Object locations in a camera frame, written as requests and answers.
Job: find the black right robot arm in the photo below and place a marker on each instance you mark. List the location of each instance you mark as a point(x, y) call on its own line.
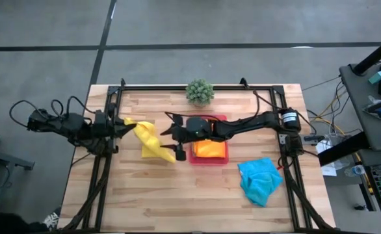
point(258, 120)

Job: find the black aluminium table frame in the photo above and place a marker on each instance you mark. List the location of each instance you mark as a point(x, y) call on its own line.
point(151, 87)

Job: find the clear plastic bottle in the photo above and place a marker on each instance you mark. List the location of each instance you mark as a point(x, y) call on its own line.
point(356, 170)

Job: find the pink plastic bin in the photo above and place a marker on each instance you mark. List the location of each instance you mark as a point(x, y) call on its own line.
point(210, 161)

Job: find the grey metal stand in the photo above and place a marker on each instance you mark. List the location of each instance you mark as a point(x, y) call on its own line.
point(8, 159)

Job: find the orange microfiber towel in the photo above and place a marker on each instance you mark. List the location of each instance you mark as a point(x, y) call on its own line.
point(210, 149)

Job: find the black slanted pole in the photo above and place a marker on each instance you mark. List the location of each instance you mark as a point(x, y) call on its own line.
point(375, 53)

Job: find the blue microfiber towel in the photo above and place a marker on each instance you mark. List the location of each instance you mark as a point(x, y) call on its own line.
point(258, 182)

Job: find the person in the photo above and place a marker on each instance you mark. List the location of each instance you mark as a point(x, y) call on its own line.
point(8, 224)

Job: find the grey side desk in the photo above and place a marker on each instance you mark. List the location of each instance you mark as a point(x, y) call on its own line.
point(356, 107)

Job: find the black desk crossbar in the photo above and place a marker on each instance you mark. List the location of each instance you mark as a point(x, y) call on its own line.
point(343, 149)

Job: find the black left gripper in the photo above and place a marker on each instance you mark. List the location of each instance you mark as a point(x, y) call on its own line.
point(106, 125)

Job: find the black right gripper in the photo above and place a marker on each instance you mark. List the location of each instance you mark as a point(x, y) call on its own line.
point(195, 130)

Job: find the white paper sheet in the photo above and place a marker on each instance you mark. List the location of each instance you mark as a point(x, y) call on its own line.
point(328, 170)

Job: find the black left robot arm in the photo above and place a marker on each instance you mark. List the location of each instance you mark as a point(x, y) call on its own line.
point(67, 125)

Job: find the small teal box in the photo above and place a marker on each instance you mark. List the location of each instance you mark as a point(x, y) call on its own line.
point(377, 77)

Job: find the yellow microfiber towel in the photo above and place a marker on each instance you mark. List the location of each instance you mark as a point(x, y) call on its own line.
point(149, 139)

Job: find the small potted green plant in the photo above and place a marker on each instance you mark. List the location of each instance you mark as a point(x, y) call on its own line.
point(199, 92)

